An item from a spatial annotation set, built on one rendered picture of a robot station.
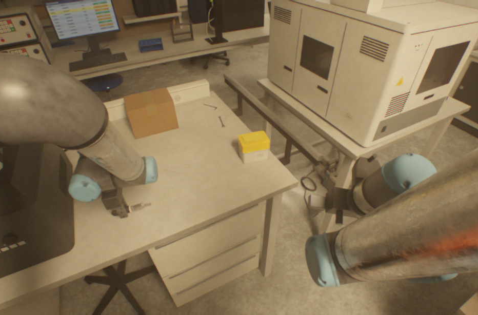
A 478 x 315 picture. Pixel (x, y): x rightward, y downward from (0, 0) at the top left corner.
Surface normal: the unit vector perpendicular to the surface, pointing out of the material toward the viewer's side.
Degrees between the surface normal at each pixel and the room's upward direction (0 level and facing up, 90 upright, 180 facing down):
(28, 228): 90
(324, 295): 0
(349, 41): 90
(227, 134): 0
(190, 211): 0
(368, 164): 25
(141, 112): 90
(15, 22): 90
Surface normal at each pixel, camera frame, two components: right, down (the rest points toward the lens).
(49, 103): 0.84, 0.11
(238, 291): -0.02, -0.75
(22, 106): 0.63, 0.29
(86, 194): 0.20, 0.64
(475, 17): 0.45, 0.59
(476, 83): -0.89, 0.31
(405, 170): 0.06, -0.41
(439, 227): -0.97, 0.19
